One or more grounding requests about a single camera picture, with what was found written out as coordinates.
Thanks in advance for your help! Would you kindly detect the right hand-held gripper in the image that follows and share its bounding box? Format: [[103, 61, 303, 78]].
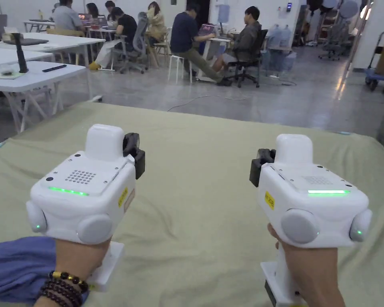
[[249, 134, 373, 304]]

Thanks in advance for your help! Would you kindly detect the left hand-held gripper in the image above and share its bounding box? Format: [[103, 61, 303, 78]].
[[26, 124, 146, 292]]

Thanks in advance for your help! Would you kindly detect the person's left hand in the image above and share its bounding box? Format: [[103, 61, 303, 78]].
[[54, 238, 112, 283]]

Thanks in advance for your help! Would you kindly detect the person's right hand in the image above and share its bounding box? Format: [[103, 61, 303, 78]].
[[267, 223, 346, 307]]

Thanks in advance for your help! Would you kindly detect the black office chair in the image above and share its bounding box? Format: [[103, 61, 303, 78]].
[[225, 29, 270, 88]]

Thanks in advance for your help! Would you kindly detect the white stool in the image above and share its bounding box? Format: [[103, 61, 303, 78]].
[[168, 55, 193, 84]]

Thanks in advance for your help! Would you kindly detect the wooden chair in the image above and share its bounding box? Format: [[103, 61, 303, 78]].
[[153, 27, 174, 64]]

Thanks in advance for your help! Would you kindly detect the white table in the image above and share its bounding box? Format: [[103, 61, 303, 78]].
[[0, 32, 95, 134], [0, 31, 107, 64], [0, 47, 54, 69]]

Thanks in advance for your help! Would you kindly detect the grey office chair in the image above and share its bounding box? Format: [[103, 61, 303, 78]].
[[318, 19, 350, 60], [114, 12, 152, 74]]

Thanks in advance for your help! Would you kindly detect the group of people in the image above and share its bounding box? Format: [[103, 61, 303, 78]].
[[51, 0, 168, 71]]

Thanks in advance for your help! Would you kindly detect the clear water jug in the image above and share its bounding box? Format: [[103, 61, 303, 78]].
[[280, 25, 292, 48], [268, 24, 282, 49]]

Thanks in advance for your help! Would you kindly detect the white desk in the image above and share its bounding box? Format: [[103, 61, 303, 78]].
[[194, 22, 241, 80]]

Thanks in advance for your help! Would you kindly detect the blue cart with carton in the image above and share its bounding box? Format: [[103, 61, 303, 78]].
[[364, 30, 384, 94]]

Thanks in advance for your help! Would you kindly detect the blue garment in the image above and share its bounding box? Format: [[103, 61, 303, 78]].
[[0, 236, 90, 307]]

